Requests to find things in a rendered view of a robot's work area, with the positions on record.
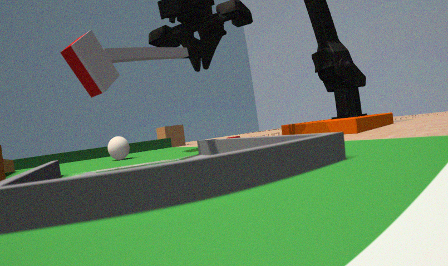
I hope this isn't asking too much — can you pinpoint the white golf ball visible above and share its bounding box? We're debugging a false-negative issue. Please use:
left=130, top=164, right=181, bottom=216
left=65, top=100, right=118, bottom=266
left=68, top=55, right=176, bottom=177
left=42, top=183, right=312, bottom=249
left=107, top=136, right=130, bottom=160

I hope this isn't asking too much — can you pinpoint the grey putter with red face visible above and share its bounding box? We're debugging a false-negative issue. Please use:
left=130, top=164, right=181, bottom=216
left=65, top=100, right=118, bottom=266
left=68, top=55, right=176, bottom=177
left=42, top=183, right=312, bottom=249
left=60, top=30, right=201, bottom=97

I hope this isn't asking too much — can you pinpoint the green flat mat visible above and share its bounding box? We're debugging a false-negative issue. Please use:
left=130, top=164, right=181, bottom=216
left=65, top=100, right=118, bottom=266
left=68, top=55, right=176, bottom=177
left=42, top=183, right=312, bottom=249
left=0, top=135, right=448, bottom=266

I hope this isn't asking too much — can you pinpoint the white flat strip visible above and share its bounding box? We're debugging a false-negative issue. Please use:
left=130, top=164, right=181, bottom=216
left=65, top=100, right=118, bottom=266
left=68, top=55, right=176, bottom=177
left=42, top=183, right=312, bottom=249
left=346, top=163, right=448, bottom=266

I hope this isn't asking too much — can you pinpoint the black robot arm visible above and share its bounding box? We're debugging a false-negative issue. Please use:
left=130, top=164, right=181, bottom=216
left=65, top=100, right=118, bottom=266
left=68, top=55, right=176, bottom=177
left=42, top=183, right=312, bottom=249
left=157, top=0, right=367, bottom=119

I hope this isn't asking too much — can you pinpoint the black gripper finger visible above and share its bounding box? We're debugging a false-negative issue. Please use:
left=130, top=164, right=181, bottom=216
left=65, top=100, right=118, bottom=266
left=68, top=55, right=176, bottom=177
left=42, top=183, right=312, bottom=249
left=170, top=31, right=201, bottom=72
left=196, top=21, right=227, bottom=70

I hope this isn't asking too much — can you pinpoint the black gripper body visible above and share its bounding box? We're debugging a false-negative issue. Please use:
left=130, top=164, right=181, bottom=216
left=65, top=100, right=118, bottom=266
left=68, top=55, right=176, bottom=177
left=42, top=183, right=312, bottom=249
left=149, top=0, right=253, bottom=47

